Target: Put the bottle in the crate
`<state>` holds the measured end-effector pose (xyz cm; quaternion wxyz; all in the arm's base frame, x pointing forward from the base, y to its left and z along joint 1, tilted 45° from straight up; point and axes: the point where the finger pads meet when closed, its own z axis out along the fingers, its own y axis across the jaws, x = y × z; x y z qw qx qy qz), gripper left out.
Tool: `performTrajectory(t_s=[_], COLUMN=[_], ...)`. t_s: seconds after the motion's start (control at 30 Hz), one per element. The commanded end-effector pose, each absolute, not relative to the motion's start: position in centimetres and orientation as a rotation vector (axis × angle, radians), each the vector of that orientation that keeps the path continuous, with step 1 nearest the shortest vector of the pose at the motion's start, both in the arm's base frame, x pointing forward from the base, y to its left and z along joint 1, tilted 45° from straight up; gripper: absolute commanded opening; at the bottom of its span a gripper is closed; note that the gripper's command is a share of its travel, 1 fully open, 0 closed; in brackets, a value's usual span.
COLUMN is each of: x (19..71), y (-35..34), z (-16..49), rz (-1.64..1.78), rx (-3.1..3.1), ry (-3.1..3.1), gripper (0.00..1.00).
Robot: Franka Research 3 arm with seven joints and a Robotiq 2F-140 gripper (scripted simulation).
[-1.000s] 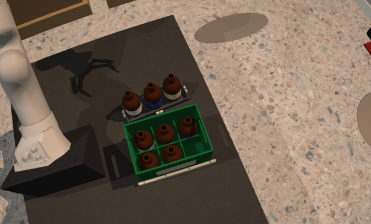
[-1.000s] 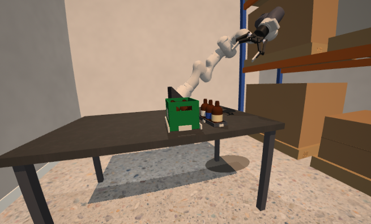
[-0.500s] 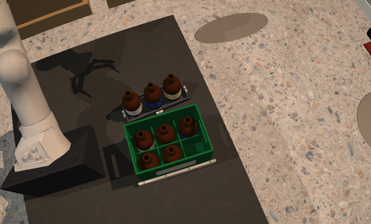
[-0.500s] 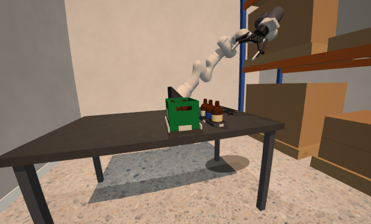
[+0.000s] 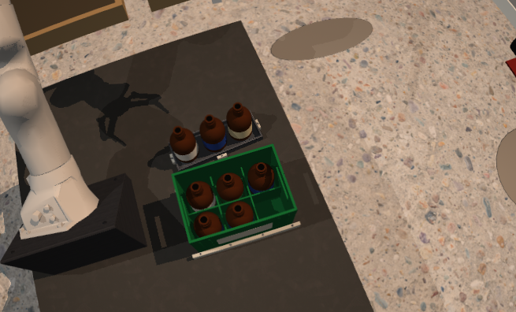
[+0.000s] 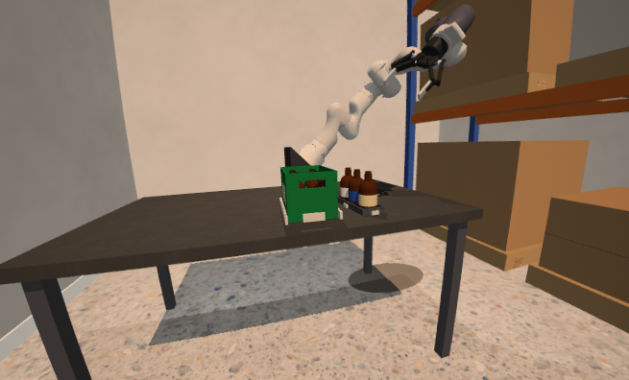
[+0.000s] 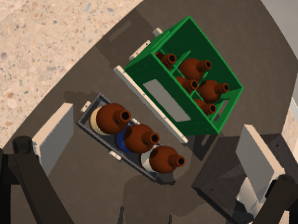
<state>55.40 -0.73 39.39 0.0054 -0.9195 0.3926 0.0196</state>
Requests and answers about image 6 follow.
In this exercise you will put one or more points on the green bottle crate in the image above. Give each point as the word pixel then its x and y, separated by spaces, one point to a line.
pixel 309 200

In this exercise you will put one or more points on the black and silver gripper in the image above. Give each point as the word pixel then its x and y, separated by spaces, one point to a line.
pixel 434 49

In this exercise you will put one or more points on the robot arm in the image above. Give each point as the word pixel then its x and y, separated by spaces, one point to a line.
pixel 347 123

